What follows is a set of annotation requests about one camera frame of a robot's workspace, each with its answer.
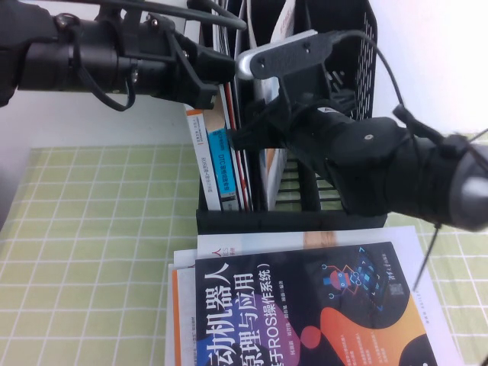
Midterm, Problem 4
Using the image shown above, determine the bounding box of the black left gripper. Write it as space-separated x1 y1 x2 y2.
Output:
114 37 236 111

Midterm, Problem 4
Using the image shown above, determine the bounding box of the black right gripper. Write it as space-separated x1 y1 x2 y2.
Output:
226 95 344 162

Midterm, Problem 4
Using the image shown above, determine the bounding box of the desert cover robot brochure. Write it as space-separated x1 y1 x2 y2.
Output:
253 0 297 210

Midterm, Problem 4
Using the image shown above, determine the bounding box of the blue spine book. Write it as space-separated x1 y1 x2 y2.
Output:
204 102 242 212

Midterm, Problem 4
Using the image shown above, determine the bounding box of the white book orange band spine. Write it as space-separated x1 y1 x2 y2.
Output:
185 106 223 211

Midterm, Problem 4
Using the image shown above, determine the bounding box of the black plastic book holder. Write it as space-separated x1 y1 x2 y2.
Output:
184 0 388 234

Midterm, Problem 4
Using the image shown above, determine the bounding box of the grey cover thin booklet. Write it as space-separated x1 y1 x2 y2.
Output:
233 0 265 210

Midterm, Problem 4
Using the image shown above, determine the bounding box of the plain white paper booklet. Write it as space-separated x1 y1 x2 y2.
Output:
172 248 199 272

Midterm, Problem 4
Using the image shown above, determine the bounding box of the dark robot textbook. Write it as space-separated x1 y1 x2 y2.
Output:
193 240 439 366

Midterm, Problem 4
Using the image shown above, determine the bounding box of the green checked tablecloth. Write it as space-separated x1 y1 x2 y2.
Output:
0 131 488 366

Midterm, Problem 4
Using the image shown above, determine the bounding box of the white booklet orange stripe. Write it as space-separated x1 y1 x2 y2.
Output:
166 262 197 366

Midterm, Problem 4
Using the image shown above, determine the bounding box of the black zip tie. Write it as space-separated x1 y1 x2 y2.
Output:
413 223 443 291

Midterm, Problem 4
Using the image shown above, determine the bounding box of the white brochure wood stripe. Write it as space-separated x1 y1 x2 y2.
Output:
196 224 464 366

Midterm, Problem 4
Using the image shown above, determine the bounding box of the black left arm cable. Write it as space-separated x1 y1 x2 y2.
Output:
87 0 248 31

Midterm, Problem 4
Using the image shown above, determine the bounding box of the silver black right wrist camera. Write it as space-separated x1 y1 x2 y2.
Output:
234 29 344 104

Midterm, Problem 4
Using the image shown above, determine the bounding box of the black looped cable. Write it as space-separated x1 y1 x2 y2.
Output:
71 34 137 113

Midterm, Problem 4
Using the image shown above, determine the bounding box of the black right camera cable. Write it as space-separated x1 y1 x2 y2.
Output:
334 29 406 111

